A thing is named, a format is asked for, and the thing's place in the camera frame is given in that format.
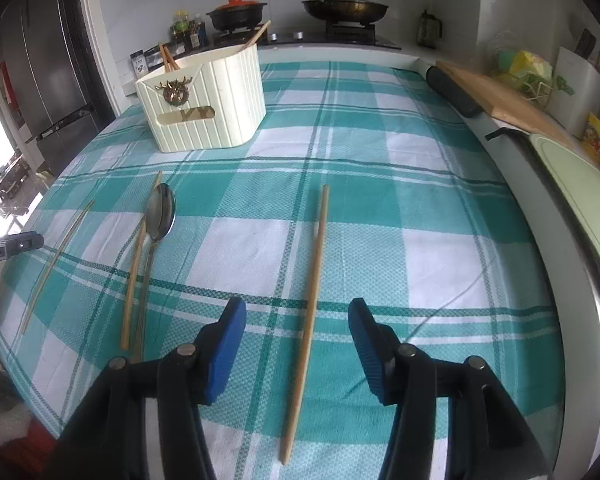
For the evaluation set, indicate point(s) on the black gas cooktop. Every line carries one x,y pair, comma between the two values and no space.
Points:
300,36

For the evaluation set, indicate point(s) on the dark wooden chair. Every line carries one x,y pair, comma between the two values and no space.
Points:
7,180

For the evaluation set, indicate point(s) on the white knife block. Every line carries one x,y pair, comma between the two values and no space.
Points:
575,95

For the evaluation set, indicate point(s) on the clear spice jar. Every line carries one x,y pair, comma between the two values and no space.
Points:
154,57

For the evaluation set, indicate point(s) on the grey refrigerator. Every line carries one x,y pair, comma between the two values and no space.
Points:
45,60

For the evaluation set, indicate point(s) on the black pot with orange lid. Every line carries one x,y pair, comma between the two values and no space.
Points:
237,15

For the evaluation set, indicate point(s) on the teal checked tablecloth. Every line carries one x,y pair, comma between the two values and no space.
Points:
380,210

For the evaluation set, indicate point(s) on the black padded roll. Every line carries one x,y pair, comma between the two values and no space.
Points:
452,90

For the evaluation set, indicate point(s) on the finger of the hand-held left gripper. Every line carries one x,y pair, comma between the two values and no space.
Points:
25,242

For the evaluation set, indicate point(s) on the pale green tray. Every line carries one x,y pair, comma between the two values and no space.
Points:
570,185

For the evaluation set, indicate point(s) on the yellow snack packet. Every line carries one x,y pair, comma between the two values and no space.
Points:
597,137

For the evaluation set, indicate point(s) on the metal spoon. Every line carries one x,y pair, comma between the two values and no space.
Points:
160,215

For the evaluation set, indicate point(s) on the wooden cutting board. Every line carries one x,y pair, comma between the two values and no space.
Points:
495,92

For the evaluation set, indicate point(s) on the yellow green bag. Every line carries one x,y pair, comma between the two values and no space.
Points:
525,67

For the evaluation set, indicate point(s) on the glass french press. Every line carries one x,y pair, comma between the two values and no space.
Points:
428,30

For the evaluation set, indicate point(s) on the wooden chopstick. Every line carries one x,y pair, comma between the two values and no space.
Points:
80,224
133,290
255,37
30,317
171,61
164,57
311,320

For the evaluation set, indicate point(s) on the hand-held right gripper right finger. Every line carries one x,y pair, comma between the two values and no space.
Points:
367,355

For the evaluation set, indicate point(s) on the wok with glass lid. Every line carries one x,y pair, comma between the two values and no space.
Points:
345,9

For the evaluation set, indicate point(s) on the dark sauce bottle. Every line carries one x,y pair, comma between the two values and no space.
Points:
197,30

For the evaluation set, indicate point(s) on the cream ribbed utensil holder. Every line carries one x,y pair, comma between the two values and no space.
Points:
220,105

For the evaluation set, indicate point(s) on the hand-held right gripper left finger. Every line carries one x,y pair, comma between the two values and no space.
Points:
227,355

